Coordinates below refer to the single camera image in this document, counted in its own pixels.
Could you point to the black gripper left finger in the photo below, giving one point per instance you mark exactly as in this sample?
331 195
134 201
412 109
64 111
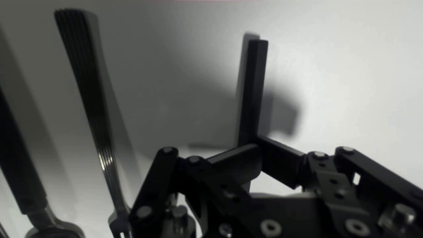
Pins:
177 191

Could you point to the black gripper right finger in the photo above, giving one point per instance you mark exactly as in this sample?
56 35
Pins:
344 195

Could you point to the black-handled spoon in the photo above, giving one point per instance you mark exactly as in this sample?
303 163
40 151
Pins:
26 184

